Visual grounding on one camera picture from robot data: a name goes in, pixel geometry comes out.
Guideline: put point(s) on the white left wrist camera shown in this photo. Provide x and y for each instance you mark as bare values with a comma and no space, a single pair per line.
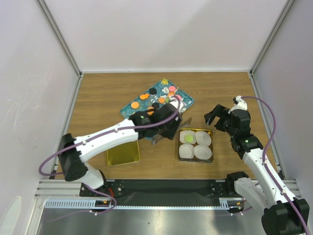
175,101

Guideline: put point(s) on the white paper cup bottom-right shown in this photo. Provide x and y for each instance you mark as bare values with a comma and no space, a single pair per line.
202,152

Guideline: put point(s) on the orange round cookie left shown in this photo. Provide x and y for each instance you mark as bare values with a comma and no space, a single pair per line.
135,105

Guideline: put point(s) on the teal floral tray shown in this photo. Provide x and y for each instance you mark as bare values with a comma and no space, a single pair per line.
146,100

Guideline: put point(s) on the small orange fish cookie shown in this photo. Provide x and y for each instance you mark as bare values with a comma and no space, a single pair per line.
144,96

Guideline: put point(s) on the green round cookie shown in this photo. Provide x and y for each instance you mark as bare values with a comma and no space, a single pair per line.
188,138

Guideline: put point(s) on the white paper cup top-left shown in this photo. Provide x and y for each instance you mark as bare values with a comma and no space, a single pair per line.
186,132

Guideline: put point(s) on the metal tongs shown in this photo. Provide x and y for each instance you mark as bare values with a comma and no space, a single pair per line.
158,137

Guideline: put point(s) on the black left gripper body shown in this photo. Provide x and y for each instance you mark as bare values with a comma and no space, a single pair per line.
168,130

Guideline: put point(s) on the pink cookie upper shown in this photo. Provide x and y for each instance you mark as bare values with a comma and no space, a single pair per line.
172,88

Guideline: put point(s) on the gold tin lid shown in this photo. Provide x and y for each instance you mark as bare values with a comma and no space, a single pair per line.
127,153

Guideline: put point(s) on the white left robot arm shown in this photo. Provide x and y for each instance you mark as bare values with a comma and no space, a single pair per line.
74,153

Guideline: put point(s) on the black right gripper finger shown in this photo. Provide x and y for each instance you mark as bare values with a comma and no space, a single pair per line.
222,124
216,112

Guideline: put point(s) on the white paper cup top-right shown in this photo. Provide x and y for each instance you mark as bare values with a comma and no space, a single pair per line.
203,138

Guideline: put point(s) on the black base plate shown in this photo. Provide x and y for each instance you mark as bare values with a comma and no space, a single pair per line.
172,193

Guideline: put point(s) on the black sandwich cookie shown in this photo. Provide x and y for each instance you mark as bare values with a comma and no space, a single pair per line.
156,105
152,91

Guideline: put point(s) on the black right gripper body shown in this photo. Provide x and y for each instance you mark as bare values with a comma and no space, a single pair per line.
231,130

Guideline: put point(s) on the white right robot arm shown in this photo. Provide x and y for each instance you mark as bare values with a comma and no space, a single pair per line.
281,212

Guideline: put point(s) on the white paper cup bottom-left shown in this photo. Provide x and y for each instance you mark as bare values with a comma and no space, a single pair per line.
186,151

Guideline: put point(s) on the gold cookie tin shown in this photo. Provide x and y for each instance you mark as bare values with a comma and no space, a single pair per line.
195,159

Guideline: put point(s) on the orange flower cookie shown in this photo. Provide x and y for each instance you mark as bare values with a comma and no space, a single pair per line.
161,100

